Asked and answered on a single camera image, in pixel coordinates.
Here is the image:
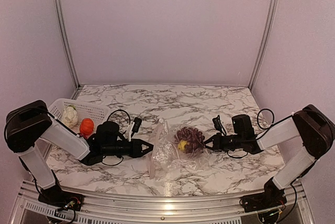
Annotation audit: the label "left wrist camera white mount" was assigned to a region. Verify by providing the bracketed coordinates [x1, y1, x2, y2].
[126, 117, 142, 142]

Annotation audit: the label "orange fake carrot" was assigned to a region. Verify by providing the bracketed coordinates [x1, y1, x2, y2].
[79, 118, 94, 136]

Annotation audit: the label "peach fake fruit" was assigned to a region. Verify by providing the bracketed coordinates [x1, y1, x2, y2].
[177, 140, 188, 152]

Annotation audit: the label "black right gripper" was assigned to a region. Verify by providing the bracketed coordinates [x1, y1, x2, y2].
[202, 132, 244, 152]

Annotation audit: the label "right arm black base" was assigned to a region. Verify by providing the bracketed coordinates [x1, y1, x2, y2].
[239, 178, 287, 212]

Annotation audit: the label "aluminium front rail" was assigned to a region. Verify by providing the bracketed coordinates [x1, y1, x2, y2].
[10, 179, 315, 224]

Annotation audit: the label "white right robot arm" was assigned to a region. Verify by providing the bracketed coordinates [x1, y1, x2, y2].
[204, 104, 334, 207]

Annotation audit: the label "aluminium corner post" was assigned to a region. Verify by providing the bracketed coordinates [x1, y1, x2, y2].
[248, 0, 278, 91]
[54, 0, 81, 90]

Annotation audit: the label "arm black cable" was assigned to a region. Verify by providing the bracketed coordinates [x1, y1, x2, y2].
[227, 108, 276, 158]
[2, 108, 131, 167]

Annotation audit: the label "right aluminium corner post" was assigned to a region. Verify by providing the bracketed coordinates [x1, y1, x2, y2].
[248, 0, 278, 91]

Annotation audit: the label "white perforated plastic basket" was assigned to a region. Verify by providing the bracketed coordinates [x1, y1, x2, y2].
[48, 98, 111, 136]

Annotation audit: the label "red fake pepper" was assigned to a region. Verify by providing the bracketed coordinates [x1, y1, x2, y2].
[79, 133, 90, 140]

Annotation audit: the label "clear zip top bag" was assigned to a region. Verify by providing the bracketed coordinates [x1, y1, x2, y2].
[147, 118, 210, 180]

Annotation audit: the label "left aluminium corner post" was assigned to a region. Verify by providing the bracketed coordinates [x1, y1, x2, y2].
[54, 0, 81, 90]

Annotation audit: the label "purple fake grapes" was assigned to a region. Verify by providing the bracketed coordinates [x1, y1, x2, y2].
[174, 127, 205, 155]

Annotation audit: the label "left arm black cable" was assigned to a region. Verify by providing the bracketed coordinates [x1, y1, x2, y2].
[2, 108, 131, 167]

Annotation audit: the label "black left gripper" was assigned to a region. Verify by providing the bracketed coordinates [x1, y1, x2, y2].
[102, 138, 155, 158]

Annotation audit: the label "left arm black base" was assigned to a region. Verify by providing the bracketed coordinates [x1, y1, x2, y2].
[38, 171, 84, 211]

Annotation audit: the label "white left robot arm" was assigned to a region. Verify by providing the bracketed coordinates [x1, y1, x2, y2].
[4, 98, 153, 206]

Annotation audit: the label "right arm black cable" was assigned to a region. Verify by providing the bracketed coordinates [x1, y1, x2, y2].
[227, 108, 276, 158]

